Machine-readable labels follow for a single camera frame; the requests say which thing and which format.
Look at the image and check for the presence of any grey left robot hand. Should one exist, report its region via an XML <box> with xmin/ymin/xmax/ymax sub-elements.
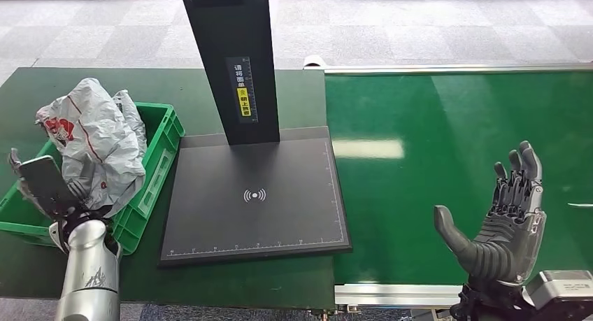
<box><xmin>8</xmin><ymin>147</ymin><xmax>112</xmax><ymax>221</ymax></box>

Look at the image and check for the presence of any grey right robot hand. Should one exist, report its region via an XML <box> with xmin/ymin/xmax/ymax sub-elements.
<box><xmin>434</xmin><ymin>140</ymin><xmax>548</xmax><ymax>287</ymax></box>

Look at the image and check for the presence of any white plastic mail package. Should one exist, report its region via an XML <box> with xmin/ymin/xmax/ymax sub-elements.
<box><xmin>36</xmin><ymin>78</ymin><xmax>148</xmax><ymax>214</ymax></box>

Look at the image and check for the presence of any green conveyor belt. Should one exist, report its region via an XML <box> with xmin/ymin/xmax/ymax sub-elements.
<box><xmin>324</xmin><ymin>71</ymin><xmax>593</xmax><ymax>287</ymax></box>

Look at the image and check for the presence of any black inbound scanner machine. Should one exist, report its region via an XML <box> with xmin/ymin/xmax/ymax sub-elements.
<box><xmin>159</xmin><ymin>0</ymin><xmax>353</xmax><ymax>268</ymax></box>

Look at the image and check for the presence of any green plastic crate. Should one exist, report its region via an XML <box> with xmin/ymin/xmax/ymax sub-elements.
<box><xmin>0</xmin><ymin>101</ymin><xmax>186</xmax><ymax>256</ymax></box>

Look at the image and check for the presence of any yellow label sticker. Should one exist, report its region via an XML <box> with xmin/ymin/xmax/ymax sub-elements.
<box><xmin>236</xmin><ymin>87</ymin><xmax>252</xmax><ymax>117</ymax></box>

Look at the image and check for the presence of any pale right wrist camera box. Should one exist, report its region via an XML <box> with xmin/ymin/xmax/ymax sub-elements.
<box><xmin>523</xmin><ymin>270</ymin><xmax>593</xmax><ymax>321</ymax></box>

